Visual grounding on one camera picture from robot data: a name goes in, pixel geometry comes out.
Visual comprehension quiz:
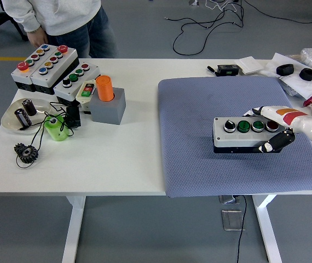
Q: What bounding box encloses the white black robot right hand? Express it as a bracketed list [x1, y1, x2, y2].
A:
[242, 105, 312, 154]

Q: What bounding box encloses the white four-button control box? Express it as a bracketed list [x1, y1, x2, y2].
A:
[54, 62, 102, 106]
[212, 116, 287, 155]

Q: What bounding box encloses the six-button box with e-stop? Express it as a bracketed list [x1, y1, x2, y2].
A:
[10, 43, 56, 92]
[31, 45, 80, 96]

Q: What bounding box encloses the clear plastic packet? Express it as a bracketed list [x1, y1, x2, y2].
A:
[280, 78, 307, 100]

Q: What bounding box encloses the white paper sheet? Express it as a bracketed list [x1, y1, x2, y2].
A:
[259, 52, 312, 101]

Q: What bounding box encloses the small black electronic module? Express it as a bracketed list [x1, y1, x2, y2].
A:
[216, 64, 239, 77]

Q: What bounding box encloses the grey-blue textured mat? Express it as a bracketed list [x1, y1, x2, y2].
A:
[158, 76, 312, 198]

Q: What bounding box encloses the metal floor socket plate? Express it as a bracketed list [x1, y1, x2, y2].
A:
[221, 209, 246, 232]
[218, 195, 241, 205]

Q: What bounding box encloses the white table leg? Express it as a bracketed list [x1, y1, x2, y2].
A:
[61, 196, 87, 263]
[251, 195, 282, 263]

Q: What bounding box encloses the grey cube block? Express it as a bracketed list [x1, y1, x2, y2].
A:
[89, 88, 126, 125]

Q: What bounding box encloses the orange cylinder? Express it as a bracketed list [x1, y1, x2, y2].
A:
[95, 75, 115, 102]

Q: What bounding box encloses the black power adapter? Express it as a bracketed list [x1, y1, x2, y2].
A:
[66, 106, 82, 128]

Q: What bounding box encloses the green plastic cylinder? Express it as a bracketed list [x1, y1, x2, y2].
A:
[44, 114, 71, 142]

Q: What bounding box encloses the person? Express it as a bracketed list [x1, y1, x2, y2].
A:
[1, 0, 118, 59]

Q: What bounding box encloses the dark brown capacitor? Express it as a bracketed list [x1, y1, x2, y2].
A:
[21, 99, 38, 116]

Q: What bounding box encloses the black metal gear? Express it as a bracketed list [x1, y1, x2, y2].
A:
[14, 142, 41, 164]

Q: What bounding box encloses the person's hand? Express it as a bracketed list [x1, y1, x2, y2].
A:
[26, 28, 49, 49]

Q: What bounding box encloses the capacitor with grey stripe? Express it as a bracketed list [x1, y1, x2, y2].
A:
[14, 108, 33, 127]

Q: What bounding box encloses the silver metal dish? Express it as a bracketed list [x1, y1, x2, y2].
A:
[1, 98, 53, 135]

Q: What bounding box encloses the black oval ring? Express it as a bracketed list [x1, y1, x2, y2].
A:
[276, 63, 295, 76]

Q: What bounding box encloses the black round ring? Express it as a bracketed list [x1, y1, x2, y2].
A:
[299, 67, 312, 81]

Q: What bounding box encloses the white square switch plate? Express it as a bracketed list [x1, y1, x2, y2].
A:
[234, 56, 263, 75]

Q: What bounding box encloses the long black floor cable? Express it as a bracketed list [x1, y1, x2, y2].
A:
[243, 0, 312, 24]

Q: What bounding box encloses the black power cable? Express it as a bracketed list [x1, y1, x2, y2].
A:
[235, 195, 247, 263]

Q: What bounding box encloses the black floor cable loop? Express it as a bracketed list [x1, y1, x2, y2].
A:
[164, 0, 245, 55]

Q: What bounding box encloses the white floor cable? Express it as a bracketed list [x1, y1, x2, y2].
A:
[205, 0, 238, 13]

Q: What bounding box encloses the cream red-green switch box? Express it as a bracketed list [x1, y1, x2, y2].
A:
[76, 80, 98, 115]

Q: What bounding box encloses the thin black cord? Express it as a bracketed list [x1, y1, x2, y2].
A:
[15, 101, 76, 169]

